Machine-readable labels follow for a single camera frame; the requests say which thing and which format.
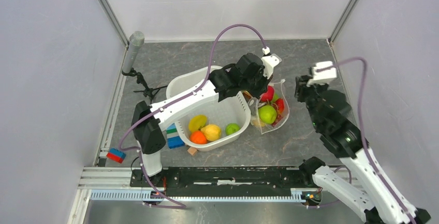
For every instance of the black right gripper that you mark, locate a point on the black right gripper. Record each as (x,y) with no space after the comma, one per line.
(301,86)

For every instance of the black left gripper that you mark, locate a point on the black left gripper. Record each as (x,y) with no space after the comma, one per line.
(265,81)

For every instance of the red apple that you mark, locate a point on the red apple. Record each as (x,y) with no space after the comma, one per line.
(267,97)

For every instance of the green pear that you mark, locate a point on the green pear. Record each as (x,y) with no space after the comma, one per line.
(275,97)

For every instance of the clear dotted zip bag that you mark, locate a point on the clear dotted zip bag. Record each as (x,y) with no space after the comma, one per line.
(254,104)

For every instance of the red orange mango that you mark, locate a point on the red orange mango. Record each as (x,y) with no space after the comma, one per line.
(280,106)

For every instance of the green apple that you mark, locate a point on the green apple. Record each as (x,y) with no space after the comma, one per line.
(267,114)

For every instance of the yellow apple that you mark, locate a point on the yellow apple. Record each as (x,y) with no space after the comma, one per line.
(257,122)

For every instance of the red grape bunch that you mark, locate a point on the red grape bunch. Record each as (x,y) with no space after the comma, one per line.
(278,119)

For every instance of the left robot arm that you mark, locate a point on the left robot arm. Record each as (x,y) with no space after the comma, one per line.
(250,73)

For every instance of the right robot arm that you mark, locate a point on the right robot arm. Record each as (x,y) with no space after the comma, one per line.
(328,110)

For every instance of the orange green block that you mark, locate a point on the orange green block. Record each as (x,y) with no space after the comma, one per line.
(247,95)

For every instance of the white plastic basket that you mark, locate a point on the white plastic basket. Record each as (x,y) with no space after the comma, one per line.
(230,110)

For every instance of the small green lime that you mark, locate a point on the small green lime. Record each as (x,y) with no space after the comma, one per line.
(232,128)

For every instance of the yellow bumpy lemon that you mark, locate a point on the yellow bumpy lemon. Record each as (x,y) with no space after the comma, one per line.
(211,132)

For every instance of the yellow starfruit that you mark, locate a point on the yellow starfruit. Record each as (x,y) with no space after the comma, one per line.
(197,122)

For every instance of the orange fruit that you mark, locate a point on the orange fruit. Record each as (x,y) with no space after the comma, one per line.
(198,137)

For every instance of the small wooden cube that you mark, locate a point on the small wooden cube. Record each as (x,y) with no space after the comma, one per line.
(192,151)

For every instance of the blue green stacked blocks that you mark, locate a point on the blue green stacked blocks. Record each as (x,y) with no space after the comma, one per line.
(173,138)

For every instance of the black microphone tripod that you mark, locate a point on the black microphone tripod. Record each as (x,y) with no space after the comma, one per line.
(147,92)

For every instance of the grey microphone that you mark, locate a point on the grey microphone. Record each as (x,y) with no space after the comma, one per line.
(136,41)

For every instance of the red blue block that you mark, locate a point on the red blue block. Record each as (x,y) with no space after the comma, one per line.
(116,155)

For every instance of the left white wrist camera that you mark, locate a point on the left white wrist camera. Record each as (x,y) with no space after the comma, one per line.
(270,61)

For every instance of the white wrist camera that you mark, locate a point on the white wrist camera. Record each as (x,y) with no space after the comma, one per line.
(270,61)
(322,73)

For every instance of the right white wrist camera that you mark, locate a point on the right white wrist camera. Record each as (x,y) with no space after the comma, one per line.
(322,73)

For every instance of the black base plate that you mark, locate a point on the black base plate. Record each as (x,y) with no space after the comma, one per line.
(274,181)

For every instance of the aluminium rail frame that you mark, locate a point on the aluminium rail frame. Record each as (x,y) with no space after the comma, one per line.
(106,183)

